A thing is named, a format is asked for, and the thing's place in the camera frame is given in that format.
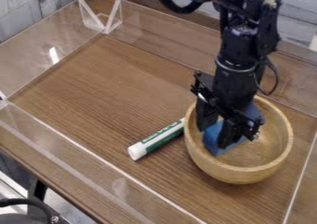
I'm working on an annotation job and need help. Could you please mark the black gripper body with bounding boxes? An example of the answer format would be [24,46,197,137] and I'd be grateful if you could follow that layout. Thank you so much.
[190,56,266,136]

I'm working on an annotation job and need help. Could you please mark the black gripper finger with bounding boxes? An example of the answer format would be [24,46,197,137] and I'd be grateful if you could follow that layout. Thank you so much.
[195,97,218,131]
[217,118,246,149]

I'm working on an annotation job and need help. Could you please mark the blue foam block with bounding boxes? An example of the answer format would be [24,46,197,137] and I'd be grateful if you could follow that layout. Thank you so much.
[202,102,265,156]

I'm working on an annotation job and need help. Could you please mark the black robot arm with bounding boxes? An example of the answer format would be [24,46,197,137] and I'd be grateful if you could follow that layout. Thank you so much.
[159,0,281,149]

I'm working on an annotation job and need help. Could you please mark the brown wooden bowl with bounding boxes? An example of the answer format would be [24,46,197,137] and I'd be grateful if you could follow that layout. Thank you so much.
[185,96,293,184]

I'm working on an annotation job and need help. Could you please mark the white green marker pen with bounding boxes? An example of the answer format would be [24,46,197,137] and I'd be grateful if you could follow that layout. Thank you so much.
[127,118,185,161]

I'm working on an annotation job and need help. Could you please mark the clear acrylic tray walls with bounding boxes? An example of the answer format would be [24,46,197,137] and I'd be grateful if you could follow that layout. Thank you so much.
[0,0,317,224]

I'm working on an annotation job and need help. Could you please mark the black metal stand base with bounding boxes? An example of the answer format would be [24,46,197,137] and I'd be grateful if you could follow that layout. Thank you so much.
[0,212,72,224]

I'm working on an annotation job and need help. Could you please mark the black cable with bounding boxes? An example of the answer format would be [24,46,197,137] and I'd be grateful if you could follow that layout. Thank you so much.
[0,197,53,224]

